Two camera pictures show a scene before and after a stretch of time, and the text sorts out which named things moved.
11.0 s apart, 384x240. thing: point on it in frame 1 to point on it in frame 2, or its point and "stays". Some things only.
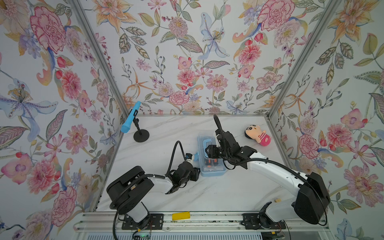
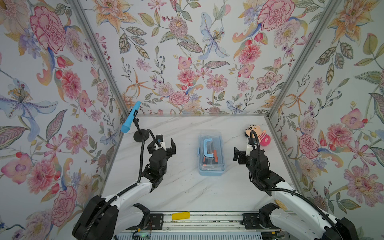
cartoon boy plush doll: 254,132 stays
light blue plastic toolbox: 209,166 stays
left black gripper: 195,173 to 173,149
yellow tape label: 181,216 stays
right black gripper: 211,151 to 242,155
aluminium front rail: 110,221 stays
